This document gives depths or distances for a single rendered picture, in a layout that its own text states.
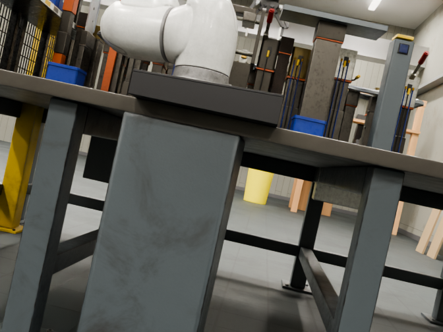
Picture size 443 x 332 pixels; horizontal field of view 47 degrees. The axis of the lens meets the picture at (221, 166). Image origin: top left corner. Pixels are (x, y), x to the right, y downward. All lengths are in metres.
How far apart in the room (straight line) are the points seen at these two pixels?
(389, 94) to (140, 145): 0.97
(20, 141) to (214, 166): 1.71
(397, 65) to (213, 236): 0.99
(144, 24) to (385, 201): 0.78
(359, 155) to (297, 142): 0.15
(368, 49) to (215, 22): 9.19
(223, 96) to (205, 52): 0.20
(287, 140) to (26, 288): 0.78
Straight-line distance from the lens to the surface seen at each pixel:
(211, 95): 1.20
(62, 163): 1.40
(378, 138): 1.88
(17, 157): 2.82
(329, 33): 1.88
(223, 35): 1.38
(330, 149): 1.27
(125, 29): 1.46
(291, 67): 2.01
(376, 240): 1.33
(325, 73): 1.86
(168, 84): 1.22
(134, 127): 1.29
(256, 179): 8.51
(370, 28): 1.90
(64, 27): 2.16
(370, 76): 12.02
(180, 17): 1.41
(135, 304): 1.33
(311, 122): 1.71
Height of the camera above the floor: 0.59
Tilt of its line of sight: 1 degrees down
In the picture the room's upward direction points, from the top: 12 degrees clockwise
